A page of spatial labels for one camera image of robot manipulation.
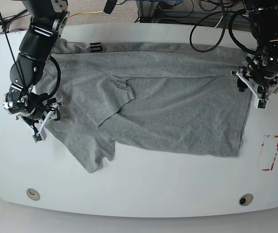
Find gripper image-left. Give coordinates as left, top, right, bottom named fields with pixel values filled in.
left=16, top=98, right=64, bottom=136

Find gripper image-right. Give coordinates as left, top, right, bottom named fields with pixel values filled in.
left=230, top=66, right=278, bottom=100

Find grey printed T-shirt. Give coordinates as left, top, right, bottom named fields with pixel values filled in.
left=46, top=39, right=251, bottom=173

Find red tape rectangle marking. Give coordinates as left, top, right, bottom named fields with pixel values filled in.
left=259, top=135, right=278, bottom=171

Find black cylinder object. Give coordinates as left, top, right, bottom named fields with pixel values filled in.
left=103, top=0, right=117, bottom=14

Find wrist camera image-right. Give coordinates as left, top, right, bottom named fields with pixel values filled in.
left=254, top=99, right=269, bottom=110

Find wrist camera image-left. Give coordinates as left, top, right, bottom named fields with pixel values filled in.
left=33, top=131, right=47, bottom=143

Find left table cable grommet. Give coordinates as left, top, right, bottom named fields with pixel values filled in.
left=26, top=188, right=40, bottom=201

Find table cable grommet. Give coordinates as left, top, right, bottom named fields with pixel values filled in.
left=26, top=188, right=40, bottom=201
left=239, top=194, right=253, bottom=206

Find yellow cable on floor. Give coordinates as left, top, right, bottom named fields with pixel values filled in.
left=68, top=10, right=104, bottom=19

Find right table cable grommet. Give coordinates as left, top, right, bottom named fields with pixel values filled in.
left=239, top=194, right=253, bottom=206

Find aluminium frame base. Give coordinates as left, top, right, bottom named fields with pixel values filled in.
left=135, top=0, right=159, bottom=23

